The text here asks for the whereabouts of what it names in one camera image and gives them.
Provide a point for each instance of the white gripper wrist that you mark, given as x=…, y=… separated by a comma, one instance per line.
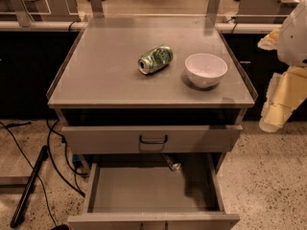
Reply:
x=295, y=38

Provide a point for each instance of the blue silver redbull can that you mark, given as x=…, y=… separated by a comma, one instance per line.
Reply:
x=172, y=164

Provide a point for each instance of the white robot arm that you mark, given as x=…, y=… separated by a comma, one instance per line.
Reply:
x=292, y=43

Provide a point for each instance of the crushed green soda can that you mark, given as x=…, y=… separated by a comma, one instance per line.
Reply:
x=154, y=60

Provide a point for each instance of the grey metal drawer cabinet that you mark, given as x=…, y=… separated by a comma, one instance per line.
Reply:
x=101, y=85

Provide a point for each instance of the grey top drawer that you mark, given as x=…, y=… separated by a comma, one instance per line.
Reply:
x=125, y=139

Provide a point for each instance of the grey open middle drawer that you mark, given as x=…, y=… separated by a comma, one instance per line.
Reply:
x=144, y=194

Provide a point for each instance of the white ceramic bowl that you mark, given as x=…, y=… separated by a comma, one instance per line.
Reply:
x=205, y=70

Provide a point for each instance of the black bar on floor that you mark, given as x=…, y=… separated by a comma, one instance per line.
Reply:
x=18, y=215

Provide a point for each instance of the black top drawer handle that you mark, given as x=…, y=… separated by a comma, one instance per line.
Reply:
x=161, y=141

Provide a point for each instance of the white counter rail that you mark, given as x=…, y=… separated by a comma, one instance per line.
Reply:
x=41, y=26

